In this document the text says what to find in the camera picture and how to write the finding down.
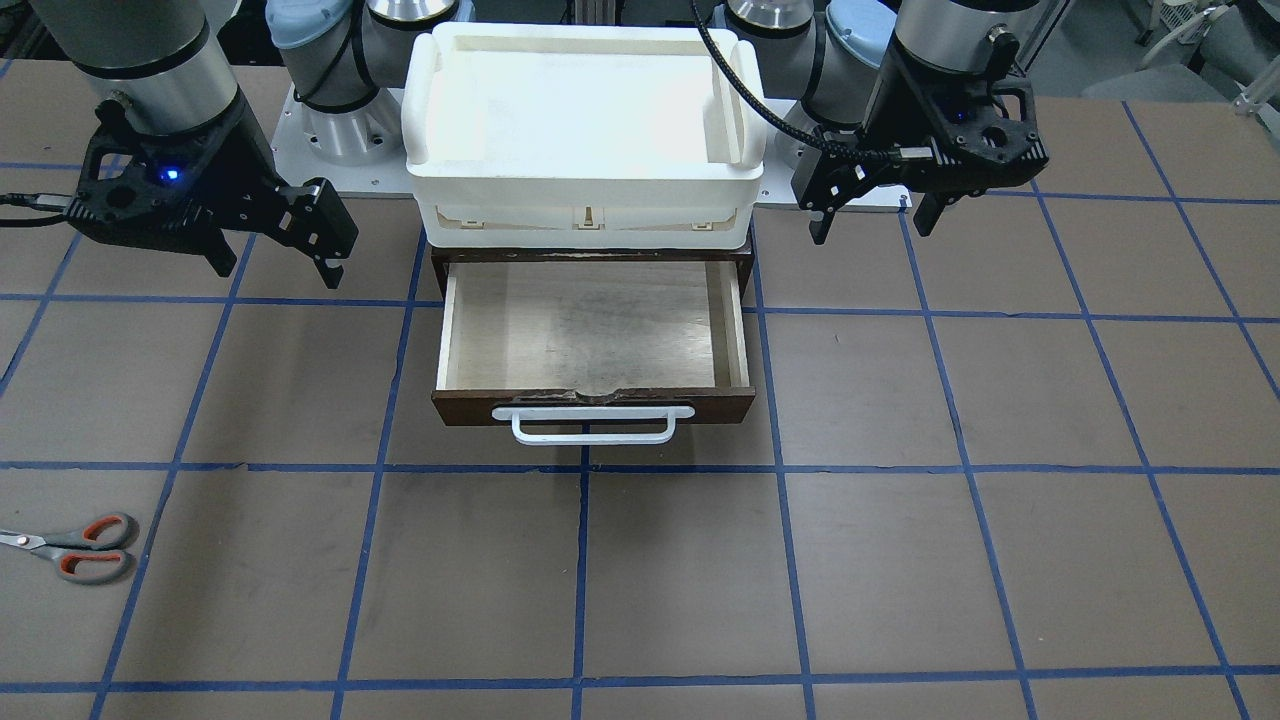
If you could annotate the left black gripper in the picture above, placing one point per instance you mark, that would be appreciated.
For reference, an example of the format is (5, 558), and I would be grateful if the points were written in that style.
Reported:
(884, 112)

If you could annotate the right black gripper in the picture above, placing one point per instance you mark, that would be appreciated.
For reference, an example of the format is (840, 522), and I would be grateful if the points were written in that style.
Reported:
(237, 160)

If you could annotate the wooden drawer with white handle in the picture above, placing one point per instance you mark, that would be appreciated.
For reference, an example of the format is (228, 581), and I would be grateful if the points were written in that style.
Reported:
(612, 342)

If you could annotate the grey orange scissors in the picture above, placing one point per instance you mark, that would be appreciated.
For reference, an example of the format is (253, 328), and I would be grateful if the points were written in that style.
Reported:
(93, 555)

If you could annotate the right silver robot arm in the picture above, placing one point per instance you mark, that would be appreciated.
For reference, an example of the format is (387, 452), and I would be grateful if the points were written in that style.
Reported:
(164, 56)

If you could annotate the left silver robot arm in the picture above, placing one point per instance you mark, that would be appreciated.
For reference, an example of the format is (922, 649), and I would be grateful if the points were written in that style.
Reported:
(820, 60)

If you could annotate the white plastic tray bin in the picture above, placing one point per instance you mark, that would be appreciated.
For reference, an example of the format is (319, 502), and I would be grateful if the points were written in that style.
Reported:
(582, 137)

